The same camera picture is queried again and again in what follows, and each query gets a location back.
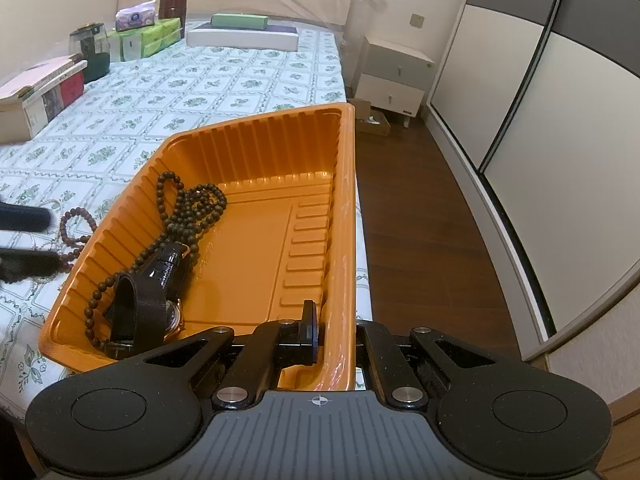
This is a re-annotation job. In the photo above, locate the long white box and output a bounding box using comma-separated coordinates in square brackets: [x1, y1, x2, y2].
[186, 27, 300, 52]

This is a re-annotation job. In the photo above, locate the dark green box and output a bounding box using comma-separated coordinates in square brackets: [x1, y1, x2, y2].
[82, 52, 111, 84]

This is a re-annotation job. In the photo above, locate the orange plastic tray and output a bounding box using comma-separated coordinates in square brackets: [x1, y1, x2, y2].
[39, 102, 359, 392]

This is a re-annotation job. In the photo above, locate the dark bead necklace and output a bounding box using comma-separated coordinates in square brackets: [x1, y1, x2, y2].
[84, 171, 229, 354]

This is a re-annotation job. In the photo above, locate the beige cardboard box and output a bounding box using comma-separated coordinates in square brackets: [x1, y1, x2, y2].
[0, 94, 49, 144]

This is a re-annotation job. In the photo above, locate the black wide strap watch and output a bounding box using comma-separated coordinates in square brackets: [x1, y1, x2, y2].
[102, 272, 184, 361]

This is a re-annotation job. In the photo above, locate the brown carton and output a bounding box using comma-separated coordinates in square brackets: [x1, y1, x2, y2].
[159, 0, 189, 22]

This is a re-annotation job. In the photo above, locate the small open cardboard box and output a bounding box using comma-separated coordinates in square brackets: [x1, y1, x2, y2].
[353, 99, 392, 136]

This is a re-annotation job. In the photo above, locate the glossy black wristband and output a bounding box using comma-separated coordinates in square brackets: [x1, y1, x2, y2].
[145, 241, 196, 289]

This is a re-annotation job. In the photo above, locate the long green box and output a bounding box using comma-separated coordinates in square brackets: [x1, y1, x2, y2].
[210, 12, 270, 30]

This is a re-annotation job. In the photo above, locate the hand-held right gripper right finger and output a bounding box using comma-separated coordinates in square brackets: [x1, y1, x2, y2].
[356, 322, 501, 405]

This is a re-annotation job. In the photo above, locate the brown wooden bead necklace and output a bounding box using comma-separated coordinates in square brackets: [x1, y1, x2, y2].
[58, 206, 97, 274]

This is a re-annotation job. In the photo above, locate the glass jar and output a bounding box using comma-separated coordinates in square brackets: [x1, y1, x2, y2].
[68, 22, 109, 59]

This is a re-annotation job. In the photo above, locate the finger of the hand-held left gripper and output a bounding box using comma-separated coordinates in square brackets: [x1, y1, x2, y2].
[0, 203, 53, 233]
[0, 247, 64, 284]

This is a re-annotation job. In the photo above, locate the stack of books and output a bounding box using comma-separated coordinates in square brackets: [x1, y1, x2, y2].
[0, 55, 89, 122]

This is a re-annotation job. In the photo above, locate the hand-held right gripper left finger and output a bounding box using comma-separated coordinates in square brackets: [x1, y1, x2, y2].
[132, 300, 321, 409]

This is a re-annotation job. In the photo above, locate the white grey sliding wardrobe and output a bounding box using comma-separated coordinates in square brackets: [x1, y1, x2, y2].
[425, 0, 640, 362]

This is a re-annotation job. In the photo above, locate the purple tissue box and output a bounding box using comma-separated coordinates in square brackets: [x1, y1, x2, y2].
[115, 4, 159, 32]

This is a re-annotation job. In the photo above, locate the green tissue pack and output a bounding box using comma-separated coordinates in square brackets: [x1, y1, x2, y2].
[107, 17, 182, 61]

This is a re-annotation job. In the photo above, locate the white nightstand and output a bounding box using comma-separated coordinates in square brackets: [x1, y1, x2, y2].
[355, 35, 436, 129]

